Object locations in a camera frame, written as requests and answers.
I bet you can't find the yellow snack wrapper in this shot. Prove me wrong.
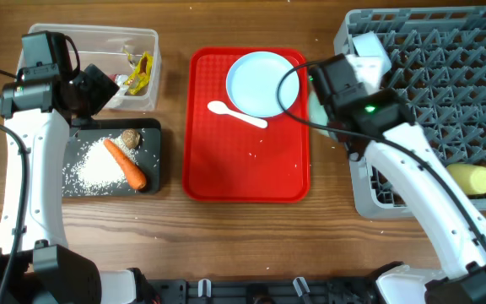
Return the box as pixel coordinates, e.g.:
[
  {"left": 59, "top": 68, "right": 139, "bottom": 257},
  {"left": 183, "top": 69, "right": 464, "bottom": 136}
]
[{"left": 124, "top": 52, "right": 154, "bottom": 95}]

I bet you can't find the brown food scrap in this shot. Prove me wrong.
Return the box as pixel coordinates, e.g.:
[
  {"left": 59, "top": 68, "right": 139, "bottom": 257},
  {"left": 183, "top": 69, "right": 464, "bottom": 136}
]
[{"left": 121, "top": 129, "right": 141, "bottom": 149}]

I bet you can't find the white rice pile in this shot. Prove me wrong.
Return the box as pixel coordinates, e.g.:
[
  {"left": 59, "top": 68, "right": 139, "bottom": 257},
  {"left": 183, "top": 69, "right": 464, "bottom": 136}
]
[{"left": 61, "top": 128, "right": 160, "bottom": 198}]

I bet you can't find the orange carrot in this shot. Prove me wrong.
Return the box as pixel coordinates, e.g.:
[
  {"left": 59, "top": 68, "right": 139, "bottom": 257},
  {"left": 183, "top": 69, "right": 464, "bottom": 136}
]
[{"left": 103, "top": 139, "right": 147, "bottom": 191}]

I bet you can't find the white spoon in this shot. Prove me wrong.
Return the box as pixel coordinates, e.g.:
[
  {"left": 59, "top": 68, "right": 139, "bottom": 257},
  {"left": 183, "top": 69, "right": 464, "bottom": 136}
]
[{"left": 207, "top": 100, "right": 268, "bottom": 129}]

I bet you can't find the light blue plate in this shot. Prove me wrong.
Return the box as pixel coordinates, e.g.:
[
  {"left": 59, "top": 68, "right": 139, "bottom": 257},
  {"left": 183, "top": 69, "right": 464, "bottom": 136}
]
[{"left": 225, "top": 52, "right": 294, "bottom": 118}]

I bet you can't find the green bowl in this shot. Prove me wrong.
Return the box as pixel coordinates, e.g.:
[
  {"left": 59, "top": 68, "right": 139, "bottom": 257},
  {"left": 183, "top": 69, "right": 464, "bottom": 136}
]
[{"left": 308, "top": 90, "right": 328, "bottom": 126}]

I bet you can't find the yellow plastic cup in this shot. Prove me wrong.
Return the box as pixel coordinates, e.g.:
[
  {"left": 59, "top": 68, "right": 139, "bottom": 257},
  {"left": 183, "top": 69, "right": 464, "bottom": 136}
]
[{"left": 446, "top": 163, "right": 486, "bottom": 195}]

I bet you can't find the red foil wrapper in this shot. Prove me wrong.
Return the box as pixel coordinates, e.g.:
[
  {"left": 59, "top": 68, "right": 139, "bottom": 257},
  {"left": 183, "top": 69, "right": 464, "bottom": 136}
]
[{"left": 108, "top": 74, "right": 120, "bottom": 82}]

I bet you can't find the light blue bowl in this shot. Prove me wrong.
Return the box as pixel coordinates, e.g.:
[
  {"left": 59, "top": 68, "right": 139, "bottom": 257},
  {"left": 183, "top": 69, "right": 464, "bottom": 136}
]
[{"left": 353, "top": 32, "right": 392, "bottom": 76}]

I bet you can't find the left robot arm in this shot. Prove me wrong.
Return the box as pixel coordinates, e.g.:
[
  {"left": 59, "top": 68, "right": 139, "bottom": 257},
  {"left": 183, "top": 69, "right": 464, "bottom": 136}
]
[{"left": 0, "top": 31, "right": 139, "bottom": 303}]

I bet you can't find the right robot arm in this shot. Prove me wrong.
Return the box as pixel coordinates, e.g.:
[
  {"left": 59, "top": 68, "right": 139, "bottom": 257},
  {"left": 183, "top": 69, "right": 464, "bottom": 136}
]
[{"left": 309, "top": 55, "right": 486, "bottom": 303}]

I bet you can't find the grey dishwasher rack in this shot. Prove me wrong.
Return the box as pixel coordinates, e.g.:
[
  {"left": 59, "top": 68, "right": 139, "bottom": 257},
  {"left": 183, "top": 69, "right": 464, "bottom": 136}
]
[{"left": 334, "top": 6, "right": 486, "bottom": 211}]

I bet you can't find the clear plastic bin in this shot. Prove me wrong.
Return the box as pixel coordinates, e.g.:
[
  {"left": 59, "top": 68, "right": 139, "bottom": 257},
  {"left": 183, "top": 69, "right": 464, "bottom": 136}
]
[{"left": 29, "top": 24, "right": 162, "bottom": 112}]

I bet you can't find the black plastic tray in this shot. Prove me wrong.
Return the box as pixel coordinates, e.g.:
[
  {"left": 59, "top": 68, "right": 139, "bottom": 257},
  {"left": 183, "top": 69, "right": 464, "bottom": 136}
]
[{"left": 61, "top": 117, "right": 163, "bottom": 198}]

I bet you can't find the red serving tray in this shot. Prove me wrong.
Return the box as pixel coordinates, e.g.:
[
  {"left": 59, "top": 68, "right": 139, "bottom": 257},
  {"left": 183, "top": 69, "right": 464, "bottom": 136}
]
[{"left": 182, "top": 46, "right": 310, "bottom": 204}]

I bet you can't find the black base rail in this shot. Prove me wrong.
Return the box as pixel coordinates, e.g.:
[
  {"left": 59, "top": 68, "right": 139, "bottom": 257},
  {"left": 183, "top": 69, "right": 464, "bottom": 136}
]
[{"left": 149, "top": 277, "right": 381, "bottom": 304}]

